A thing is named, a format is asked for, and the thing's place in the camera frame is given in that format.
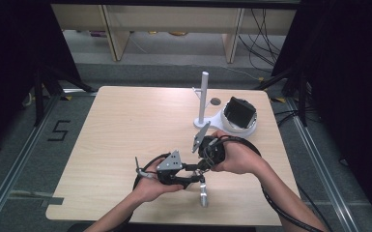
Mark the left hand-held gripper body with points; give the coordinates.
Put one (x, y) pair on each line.
(170, 169)

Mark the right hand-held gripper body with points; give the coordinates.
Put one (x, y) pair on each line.
(211, 150)

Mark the white bowl silver inside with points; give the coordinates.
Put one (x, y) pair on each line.
(238, 127)

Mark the black leather wallet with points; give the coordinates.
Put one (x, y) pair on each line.
(240, 112)

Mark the person's left hand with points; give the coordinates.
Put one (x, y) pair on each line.
(151, 188)

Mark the person's right hand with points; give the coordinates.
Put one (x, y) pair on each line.
(238, 158)

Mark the dark round table grommet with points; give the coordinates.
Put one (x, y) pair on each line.
(215, 101)

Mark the black metal stand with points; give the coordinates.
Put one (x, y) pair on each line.
(45, 90)
(298, 93)

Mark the beige wooden desk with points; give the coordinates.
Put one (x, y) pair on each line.
(174, 17)

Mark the black curtain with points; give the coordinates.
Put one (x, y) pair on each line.
(351, 80)
(16, 64)

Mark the white stand with post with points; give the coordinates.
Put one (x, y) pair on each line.
(203, 103)

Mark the aluminium floor rail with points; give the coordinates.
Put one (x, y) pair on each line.
(16, 164)
(319, 154)

